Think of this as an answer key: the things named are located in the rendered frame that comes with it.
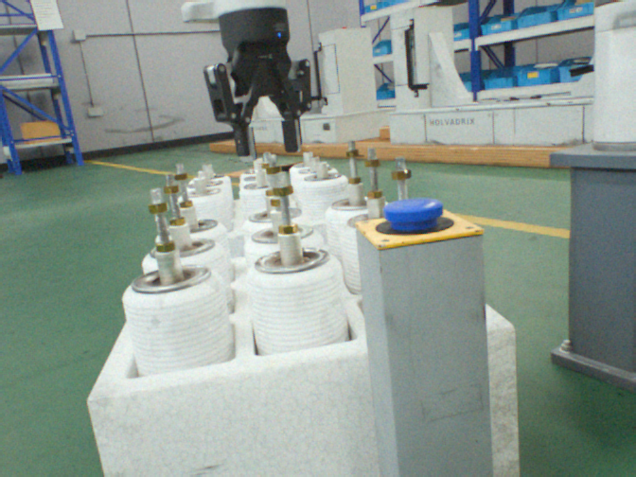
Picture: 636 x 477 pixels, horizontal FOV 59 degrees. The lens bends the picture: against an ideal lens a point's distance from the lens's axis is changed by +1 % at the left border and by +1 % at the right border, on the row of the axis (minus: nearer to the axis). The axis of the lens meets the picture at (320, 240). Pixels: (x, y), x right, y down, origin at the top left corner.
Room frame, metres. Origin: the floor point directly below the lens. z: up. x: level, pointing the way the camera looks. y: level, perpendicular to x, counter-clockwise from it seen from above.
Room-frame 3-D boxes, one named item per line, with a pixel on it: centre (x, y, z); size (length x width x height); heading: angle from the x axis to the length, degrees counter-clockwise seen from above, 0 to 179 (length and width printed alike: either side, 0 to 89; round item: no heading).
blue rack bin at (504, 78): (6.02, -2.19, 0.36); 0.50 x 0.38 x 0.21; 123
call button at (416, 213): (0.37, -0.07, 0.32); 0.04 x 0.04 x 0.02
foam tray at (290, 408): (0.65, 0.04, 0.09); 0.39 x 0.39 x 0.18; 7
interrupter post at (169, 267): (0.52, 0.15, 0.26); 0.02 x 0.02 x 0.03
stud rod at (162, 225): (0.52, 0.15, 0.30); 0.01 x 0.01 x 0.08; 68
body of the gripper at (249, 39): (0.65, 0.04, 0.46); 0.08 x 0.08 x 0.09
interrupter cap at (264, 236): (0.65, 0.04, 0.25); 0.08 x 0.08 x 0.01
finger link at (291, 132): (0.67, 0.02, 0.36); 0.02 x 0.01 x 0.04; 45
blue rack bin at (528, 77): (5.63, -2.40, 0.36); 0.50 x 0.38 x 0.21; 123
